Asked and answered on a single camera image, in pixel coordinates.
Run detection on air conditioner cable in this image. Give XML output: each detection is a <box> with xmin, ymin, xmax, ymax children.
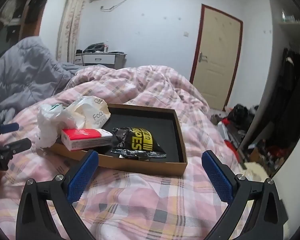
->
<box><xmin>101</xmin><ymin>0</ymin><xmax>130</xmax><ymax>12</ymax></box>

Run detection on black bag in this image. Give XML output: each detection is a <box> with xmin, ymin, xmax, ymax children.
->
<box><xmin>227</xmin><ymin>104</ymin><xmax>250</xmax><ymax>123</ymax></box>

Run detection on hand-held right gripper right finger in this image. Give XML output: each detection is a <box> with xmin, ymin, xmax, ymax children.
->
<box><xmin>201</xmin><ymin>150</ymin><xmax>288</xmax><ymax>240</ymax></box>

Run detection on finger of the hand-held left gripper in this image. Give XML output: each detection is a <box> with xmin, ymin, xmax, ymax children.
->
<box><xmin>0</xmin><ymin>122</ymin><xmax>20</xmax><ymax>137</ymax></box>
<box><xmin>4</xmin><ymin>137</ymin><xmax>32</xmax><ymax>155</ymax></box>

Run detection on black item on cabinet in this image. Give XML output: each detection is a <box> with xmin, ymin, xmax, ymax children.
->
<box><xmin>84</xmin><ymin>44</ymin><xmax>108</xmax><ymax>53</ymax></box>

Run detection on beige plastic bag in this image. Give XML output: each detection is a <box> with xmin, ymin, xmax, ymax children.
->
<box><xmin>65</xmin><ymin>96</ymin><xmax>111</xmax><ymax>130</ymax></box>

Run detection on floral curtain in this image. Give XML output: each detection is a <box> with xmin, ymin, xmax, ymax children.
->
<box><xmin>56</xmin><ymin>0</ymin><xmax>89</xmax><ymax>63</ymax></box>

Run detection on hanging dark clothes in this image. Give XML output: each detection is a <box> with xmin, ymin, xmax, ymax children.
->
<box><xmin>272</xmin><ymin>47</ymin><xmax>300</xmax><ymax>155</ymax></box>

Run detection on beige door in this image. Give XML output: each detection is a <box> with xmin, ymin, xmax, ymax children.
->
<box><xmin>189</xmin><ymin>4</ymin><xmax>243</xmax><ymax>112</ymax></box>

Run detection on brown cardboard box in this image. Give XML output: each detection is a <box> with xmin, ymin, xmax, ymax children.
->
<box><xmin>50</xmin><ymin>102</ymin><xmax>188</xmax><ymax>176</ymax></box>

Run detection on pink plaid blanket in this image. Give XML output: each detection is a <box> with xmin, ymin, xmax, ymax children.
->
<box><xmin>0</xmin><ymin>65</ymin><xmax>255</xmax><ymax>240</ymax></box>

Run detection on black wipes packet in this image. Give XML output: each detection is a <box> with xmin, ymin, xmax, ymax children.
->
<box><xmin>110</xmin><ymin>126</ymin><xmax>167</xmax><ymax>160</ymax></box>

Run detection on red tissue pack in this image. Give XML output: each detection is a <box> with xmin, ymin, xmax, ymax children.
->
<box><xmin>61</xmin><ymin>127</ymin><xmax>113</xmax><ymax>152</ymax></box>

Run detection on white cabinet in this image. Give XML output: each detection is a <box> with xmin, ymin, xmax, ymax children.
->
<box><xmin>74</xmin><ymin>51</ymin><xmax>127</xmax><ymax>68</ymax></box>

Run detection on hanging black jacket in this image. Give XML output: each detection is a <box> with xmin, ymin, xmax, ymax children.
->
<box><xmin>25</xmin><ymin>0</ymin><xmax>52</xmax><ymax>23</ymax></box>

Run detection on grey quilt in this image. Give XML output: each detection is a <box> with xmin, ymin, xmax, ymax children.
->
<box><xmin>0</xmin><ymin>37</ymin><xmax>78</xmax><ymax>125</ymax></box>

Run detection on white plastic bag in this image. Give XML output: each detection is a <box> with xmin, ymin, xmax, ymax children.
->
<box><xmin>35</xmin><ymin>103</ymin><xmax>77</xmax><ymax>148</ymax></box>

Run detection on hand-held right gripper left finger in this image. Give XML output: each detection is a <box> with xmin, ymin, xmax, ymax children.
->
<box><xmin>16</xmin><ymin>149</ymin><xmax>99</xmax><ymax>240</ymax></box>

